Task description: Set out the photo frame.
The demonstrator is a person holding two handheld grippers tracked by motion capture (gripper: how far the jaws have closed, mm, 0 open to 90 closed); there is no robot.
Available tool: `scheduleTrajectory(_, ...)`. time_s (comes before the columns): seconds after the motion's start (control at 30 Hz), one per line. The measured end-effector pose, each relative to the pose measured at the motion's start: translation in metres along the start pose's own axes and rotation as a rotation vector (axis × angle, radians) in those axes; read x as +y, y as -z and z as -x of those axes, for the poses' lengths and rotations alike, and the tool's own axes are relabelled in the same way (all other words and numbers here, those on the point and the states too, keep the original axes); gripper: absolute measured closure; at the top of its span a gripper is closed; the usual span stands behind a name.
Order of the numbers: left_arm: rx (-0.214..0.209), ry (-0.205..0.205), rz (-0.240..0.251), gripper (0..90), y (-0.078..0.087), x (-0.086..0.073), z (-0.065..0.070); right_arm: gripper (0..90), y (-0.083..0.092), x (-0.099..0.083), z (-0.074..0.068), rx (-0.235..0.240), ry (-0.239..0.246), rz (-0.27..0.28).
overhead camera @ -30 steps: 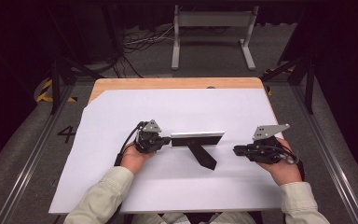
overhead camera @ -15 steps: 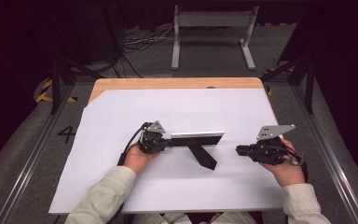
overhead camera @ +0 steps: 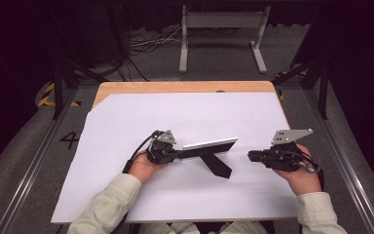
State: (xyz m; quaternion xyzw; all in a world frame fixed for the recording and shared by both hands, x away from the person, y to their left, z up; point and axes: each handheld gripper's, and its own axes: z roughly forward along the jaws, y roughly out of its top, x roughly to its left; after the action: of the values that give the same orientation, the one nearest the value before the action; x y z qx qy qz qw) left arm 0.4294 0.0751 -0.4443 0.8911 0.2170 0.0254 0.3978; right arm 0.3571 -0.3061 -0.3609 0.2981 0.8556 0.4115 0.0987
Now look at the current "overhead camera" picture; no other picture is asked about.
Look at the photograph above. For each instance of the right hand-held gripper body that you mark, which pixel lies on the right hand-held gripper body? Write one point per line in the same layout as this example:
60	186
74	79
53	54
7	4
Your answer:
284	156

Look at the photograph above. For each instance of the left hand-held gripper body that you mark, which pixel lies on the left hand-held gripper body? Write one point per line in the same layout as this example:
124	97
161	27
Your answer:
161	150

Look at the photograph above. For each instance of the silver photo frame black back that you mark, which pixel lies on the silver photo frame black back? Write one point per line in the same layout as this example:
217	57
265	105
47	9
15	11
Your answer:
212	148

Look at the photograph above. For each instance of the person's left hand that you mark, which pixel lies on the person's left hand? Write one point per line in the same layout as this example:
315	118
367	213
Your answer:
144	169

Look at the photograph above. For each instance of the person's right hand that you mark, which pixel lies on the person's right hand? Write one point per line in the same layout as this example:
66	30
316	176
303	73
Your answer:
302	182

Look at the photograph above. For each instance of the white table cover sheet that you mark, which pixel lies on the white table cover sheet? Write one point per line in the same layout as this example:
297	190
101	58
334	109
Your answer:
188	117

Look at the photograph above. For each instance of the black tripod stand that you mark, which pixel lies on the black tripod stand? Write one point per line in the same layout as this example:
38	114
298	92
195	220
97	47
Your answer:
58	84
323	87

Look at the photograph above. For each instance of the yellow black floor tape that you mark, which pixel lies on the yellow black floor tape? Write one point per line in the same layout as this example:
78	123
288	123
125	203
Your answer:
45	97

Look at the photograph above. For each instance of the white metal stand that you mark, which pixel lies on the white metal stand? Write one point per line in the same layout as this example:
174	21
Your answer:
222	20

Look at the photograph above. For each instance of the metal floor rail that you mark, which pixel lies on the metal floor rail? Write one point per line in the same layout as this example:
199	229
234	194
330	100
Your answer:
32	165
347	169

